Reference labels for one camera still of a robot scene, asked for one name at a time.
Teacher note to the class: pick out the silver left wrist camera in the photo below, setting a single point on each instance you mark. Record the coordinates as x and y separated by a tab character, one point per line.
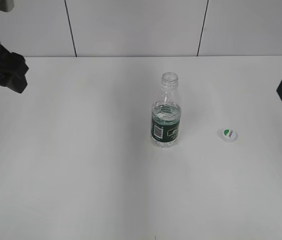
6	5

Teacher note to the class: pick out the white green bottle cap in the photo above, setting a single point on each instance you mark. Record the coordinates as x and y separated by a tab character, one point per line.
228	135

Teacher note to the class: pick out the clear green-label water bottle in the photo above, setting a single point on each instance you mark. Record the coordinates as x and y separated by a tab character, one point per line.
166	112

